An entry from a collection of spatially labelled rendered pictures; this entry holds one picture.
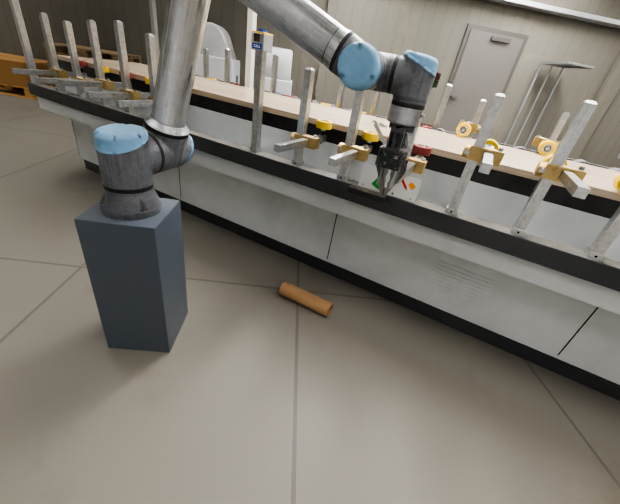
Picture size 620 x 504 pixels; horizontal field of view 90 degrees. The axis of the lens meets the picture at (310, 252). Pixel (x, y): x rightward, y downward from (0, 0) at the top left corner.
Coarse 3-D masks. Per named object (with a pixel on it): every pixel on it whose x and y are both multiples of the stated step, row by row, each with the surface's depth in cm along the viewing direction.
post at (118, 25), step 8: (120, 24) 172; (120, 32) 174; (120, 40) 175; (120, 48) 177; (120, 56) 179; (120, 64) 182; (120, 72) 184; (128, 72) 185; (128, 80) 187; (128, 88) 189
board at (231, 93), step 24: (144, 72) 227; (216, 96) 184; (240, 96) 192; (264, 96) 213; (312, 120) 161; (336, 120) 166; (360, 120) 182; (384, 120) 200; (432, 144) 146; (456, 144) 158; (504, 168) 129; (528, 168) 131; (600, 168) 164; (600, 192) 118
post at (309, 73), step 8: (304, 72) 133; (312, 72) 132; (304, 80) 134; (312, 80) 135; (304, 88) 135; (312, 88) 137; (304, 96) 137; (304, 104) 138; (304, 112) 140; (304, 120) 141; (304, 128) 144; (296, 152) 150; (296, 160) 151
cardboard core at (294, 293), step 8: (280, 288) 171; (288, 288) 170; (296, 288) 170; (288, 296) 169; (296, 296) 167; (304, 296) 166; (312, 296) 166; (304, 304) 166; (312, 304) 164; (320, 304) 163; (328, 304) 162; (320, 312) 163; (328, 312) 167
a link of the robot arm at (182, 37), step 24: (168, 0) 87; (192, 0) 86; (168, 24) 89; (192, 24) 89; (168, 48) 92; (192, 48) 94; (168, 72) 96; (192, 72) 99; (168, 96) 100; (144, 120) 106; (168, 120) 104; (168, 144) 108; (192, 144) 120; (168, 168) 114
